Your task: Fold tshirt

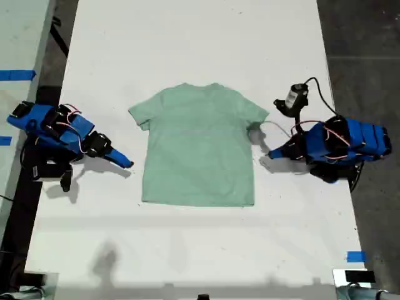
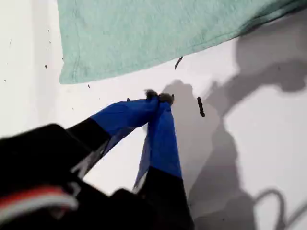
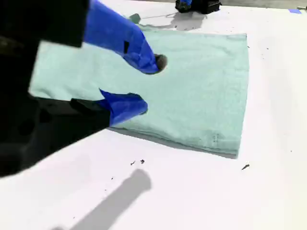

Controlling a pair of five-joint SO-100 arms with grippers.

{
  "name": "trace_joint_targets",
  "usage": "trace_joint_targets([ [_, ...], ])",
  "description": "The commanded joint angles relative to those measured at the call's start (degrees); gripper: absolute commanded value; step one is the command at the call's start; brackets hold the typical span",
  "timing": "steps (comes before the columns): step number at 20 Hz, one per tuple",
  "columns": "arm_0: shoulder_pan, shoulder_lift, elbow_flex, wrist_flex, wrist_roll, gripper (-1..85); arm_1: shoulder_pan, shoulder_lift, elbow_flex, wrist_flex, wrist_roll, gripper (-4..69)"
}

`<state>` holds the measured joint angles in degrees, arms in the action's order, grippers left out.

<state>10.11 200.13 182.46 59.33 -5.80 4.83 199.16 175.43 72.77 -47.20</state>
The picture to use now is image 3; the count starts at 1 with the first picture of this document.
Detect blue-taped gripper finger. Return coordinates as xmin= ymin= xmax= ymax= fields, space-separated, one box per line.
xmin=71 ymin=88 xmax=148 ymax=146
xmin=0 ymin=0 xmax=168 ymax=75

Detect pale green T-shirt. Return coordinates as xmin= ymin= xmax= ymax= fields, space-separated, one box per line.
xmin=28 ymin=13 xmax=250 ymax=159

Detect thin grey string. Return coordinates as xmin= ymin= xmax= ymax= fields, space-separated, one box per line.
xmin=140 ymin=12 xmax=178 ymax=19

